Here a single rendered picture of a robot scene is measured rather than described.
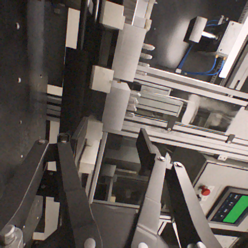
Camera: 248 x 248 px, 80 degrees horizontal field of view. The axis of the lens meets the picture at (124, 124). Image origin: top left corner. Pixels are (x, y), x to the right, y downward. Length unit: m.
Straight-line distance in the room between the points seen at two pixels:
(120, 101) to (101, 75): 0.07
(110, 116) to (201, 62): 0.83
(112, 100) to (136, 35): 0.13
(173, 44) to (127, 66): 0.71
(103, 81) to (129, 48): 0.08
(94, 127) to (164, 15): 0.79
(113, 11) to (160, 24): 0.69
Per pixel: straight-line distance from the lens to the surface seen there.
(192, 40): 0.76
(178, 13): 1.02
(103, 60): 0.38
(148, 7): 0.73
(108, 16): 0.31
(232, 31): 0.83
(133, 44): 0.31
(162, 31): 0.99
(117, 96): 0.32
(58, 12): 0.71
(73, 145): 0.17
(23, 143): 0.50
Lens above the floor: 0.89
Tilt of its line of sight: 8 degrees up
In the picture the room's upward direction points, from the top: 102 degrees clockwise
